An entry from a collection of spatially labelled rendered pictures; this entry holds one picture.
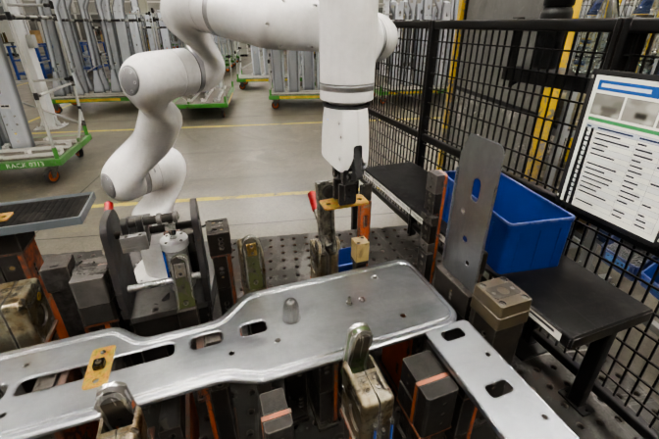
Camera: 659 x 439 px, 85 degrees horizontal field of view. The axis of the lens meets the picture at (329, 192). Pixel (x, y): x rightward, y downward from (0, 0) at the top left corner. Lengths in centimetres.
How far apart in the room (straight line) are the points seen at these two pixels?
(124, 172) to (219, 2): 57
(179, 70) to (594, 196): 93
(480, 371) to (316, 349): 28
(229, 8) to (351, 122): 28
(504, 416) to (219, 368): 46
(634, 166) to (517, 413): 52
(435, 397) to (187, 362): 43
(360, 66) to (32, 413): 72
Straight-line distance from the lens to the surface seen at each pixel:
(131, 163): 107
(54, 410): 77
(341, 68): 54
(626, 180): 94
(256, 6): 64
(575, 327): 84
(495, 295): 80
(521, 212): 107
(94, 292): 89
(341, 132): 55
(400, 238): 159
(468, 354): 75
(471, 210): 81
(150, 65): 83
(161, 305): 93
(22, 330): 92
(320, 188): 80
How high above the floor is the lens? 154
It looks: 25 degrees down
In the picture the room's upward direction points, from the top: straight up
